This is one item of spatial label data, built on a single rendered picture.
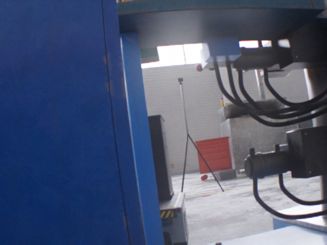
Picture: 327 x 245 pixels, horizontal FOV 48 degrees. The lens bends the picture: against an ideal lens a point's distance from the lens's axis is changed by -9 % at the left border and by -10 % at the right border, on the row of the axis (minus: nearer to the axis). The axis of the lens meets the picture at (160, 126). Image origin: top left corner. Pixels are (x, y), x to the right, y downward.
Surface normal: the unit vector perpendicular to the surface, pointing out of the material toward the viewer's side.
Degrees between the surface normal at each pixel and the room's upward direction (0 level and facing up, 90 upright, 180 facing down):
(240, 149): 90
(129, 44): 90
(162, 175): 90
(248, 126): 90
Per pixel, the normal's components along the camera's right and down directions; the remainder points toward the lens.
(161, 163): -0.08, -0.07
